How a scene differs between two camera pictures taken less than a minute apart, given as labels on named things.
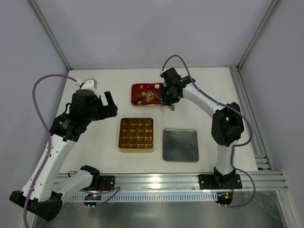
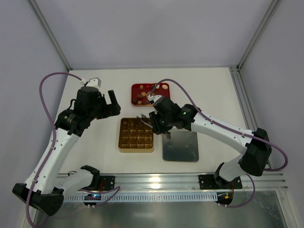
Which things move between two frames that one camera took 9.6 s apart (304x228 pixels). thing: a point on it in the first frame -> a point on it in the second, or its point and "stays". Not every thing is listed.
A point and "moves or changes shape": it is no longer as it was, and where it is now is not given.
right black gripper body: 166,99 -> 155,122
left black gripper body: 102,110 stays
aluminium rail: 190,181 stays
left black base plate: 108,182 stays
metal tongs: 171,106 moves or changes shape
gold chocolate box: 136,135 stays
